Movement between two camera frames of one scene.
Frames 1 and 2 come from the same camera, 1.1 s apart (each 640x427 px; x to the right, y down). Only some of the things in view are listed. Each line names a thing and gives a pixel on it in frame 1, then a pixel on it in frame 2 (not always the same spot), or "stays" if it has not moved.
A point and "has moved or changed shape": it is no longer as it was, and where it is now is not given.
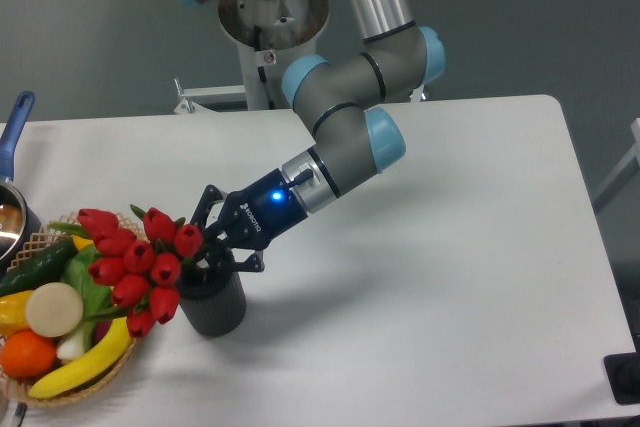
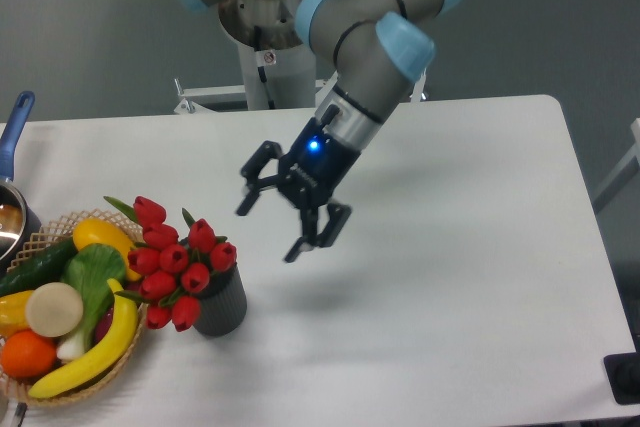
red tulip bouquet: (145, 270) has moved or changed shape
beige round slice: (54, 309) stays
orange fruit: (26, 354) stays
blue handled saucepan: (18, 227) stays
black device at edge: (623, 372) stays
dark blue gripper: (251, 217) → (311, 171)
